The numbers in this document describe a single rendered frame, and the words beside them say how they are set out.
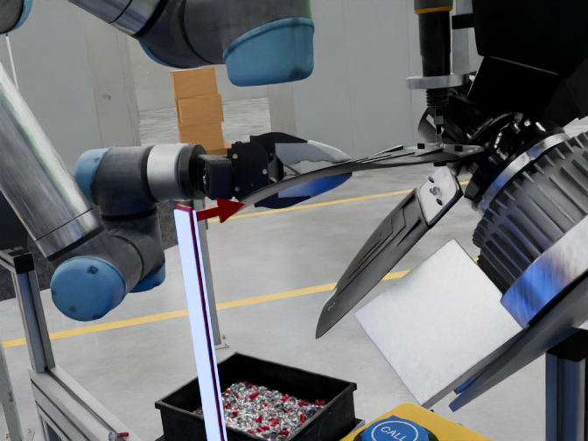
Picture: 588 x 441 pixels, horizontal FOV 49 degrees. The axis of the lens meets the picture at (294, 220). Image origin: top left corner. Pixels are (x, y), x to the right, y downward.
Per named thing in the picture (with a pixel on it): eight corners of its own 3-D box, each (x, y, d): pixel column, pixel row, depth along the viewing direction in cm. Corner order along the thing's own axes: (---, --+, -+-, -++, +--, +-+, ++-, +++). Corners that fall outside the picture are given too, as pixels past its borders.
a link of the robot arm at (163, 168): (144, 146, 81) (150, 210, 82) (178, 144, 80) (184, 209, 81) (170, 143, 88) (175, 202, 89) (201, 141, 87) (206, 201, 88)
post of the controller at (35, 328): (56, 367, 105) (31, 251, 100) (37, 374, 103) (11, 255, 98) (49, 361, 107) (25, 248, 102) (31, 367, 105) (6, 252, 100)
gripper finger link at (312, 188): (358, 169, 82) (287, 167, 84) (350, 173, 76) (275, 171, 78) (358, 193, 82) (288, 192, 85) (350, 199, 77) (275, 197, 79)
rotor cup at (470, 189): (580, 133, 83) (511, 70, 88) (542, 122, 72) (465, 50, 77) (500, 212, 90) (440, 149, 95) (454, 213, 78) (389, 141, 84)
